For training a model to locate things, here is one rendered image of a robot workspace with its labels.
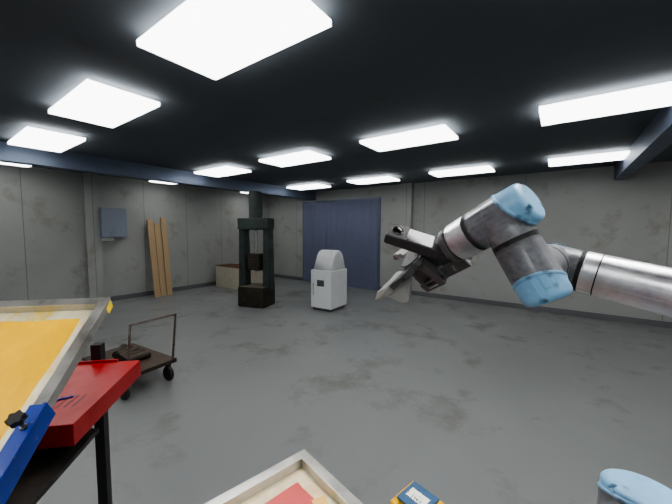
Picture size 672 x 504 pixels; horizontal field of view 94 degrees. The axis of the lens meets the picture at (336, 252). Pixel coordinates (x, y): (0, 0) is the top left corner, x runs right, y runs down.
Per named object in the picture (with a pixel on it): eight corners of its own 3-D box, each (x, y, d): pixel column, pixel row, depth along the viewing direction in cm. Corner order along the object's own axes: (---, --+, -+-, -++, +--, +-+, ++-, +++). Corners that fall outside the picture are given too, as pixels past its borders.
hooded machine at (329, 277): (329, 313, 697) (329, 251, 688) (308, 309, 735) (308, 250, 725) (348, 306, 757) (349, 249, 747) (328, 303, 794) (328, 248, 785)
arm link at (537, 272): (584, 286, 52) (548, 228, 55) (573, 295, 44) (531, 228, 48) (536, 302, 57) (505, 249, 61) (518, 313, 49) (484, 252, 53)
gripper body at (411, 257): (424, 294, 68) (470, 272, 59) (395, 269, 67) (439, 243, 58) (431, 271, 73) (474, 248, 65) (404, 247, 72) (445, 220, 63)
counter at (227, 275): (232, 283, 1085) (232, 263, 1080) (273, 289, 967) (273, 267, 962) (215, 285, 1032) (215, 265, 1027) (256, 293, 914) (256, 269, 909)
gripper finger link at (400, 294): (393, 319, 68) (423, 289, 66) (373, 302, 67) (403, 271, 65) (390, 313, 71) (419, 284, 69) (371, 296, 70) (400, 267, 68)
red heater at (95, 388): (49, 384, 173) (48, 362, 172) (141, 377, 181) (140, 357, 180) (-71, 465, 113) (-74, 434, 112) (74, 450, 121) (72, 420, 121)
